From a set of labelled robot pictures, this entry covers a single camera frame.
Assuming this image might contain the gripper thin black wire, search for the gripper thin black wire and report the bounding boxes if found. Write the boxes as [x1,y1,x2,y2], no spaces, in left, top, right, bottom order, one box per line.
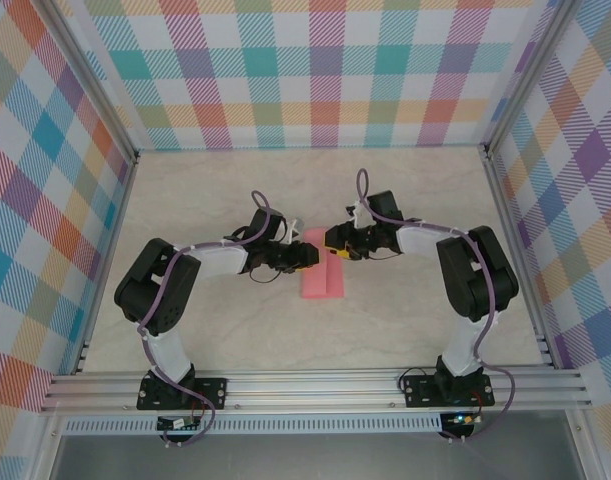
[247,257,300,285]
[367,243,405,261]

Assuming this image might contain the right gripper thin black wire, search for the right gripper thin black wire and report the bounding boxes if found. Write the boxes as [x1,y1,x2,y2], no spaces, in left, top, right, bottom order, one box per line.
[367,243,405,261]

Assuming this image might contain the grey metal panel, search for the grey metal panel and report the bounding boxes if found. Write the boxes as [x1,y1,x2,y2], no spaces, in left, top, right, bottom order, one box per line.
[49,434,586,480]

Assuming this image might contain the left gripper thin black wire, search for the left gripper thin black wire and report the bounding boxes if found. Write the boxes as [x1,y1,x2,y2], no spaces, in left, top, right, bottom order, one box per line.
[247,257,300,285]

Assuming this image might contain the pink cloth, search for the pink cloth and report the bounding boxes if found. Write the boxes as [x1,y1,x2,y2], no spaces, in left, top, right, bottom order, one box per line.
[300,227,347,300]

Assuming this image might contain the aluminium frame leg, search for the aluminium frame leg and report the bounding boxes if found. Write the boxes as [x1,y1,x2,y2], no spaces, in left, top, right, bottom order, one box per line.
[564,409,601,480]
[32,412,66,480]

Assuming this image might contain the black circuit board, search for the black circuit board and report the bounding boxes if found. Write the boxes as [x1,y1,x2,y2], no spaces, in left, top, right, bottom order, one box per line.
[156,415,202,432]

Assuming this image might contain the aluminium frame post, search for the aluminium frame post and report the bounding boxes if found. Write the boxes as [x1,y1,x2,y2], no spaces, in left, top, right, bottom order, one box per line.
[483,0,581,161]
[37,0,141,166]

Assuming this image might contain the aluminium table side rail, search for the aluminium table side rail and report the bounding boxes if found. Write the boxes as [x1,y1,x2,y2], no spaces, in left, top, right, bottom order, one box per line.
[72,149,141,376]
[482,144,559,371]

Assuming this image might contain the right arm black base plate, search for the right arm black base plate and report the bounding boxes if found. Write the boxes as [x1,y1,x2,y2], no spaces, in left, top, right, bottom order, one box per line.
[403,374,495,409]

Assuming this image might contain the aluminium mounting rail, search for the aluminium mounting rail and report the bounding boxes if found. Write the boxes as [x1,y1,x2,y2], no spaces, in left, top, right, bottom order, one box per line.
[40,367,594,414]

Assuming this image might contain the perforated metal cable duct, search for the perforated metal cable duct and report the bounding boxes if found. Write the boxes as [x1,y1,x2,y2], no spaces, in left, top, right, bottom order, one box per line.
[64,418,444,435]

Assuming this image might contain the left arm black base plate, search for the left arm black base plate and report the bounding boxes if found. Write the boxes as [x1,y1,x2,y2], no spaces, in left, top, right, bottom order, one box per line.
[136,374,230,412]

